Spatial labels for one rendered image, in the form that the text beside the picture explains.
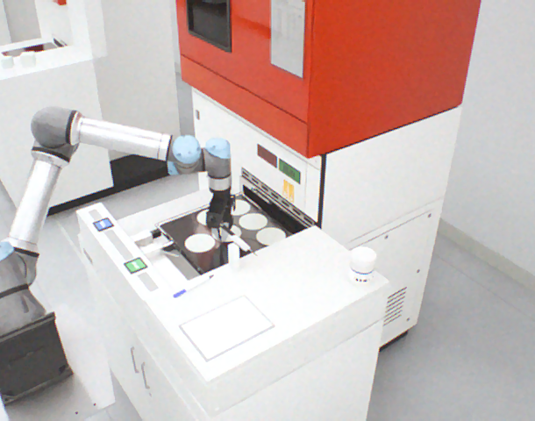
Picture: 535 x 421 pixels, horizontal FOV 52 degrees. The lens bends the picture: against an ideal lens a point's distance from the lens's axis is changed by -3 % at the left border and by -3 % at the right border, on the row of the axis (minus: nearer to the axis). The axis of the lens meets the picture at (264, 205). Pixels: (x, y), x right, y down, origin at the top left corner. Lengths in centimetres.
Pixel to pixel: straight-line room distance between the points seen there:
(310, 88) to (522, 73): 158
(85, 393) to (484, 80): 241
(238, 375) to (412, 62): 110
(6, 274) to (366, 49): 117
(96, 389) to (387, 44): 129
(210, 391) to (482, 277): 221
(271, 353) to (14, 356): 65
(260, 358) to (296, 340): 12
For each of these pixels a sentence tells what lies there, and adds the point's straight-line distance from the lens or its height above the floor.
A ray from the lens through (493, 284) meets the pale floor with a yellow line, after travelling 331.
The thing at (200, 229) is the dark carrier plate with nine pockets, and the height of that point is 90.
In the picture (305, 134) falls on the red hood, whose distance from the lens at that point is 166.
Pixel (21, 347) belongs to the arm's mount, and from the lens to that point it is 154.
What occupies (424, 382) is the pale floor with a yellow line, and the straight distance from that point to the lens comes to 271.
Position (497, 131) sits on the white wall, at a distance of 313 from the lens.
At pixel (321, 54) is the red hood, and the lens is 158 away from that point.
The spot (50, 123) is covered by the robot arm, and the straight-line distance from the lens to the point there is 161.
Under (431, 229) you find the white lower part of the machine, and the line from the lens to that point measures 243.
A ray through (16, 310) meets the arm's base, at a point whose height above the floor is 107.
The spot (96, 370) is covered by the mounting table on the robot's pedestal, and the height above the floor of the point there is 82.
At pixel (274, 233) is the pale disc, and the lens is 192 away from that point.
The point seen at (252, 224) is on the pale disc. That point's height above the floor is 90.
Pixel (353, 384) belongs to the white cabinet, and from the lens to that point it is 190.
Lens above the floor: 204
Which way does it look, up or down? 34 degrees down
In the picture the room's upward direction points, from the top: straight up
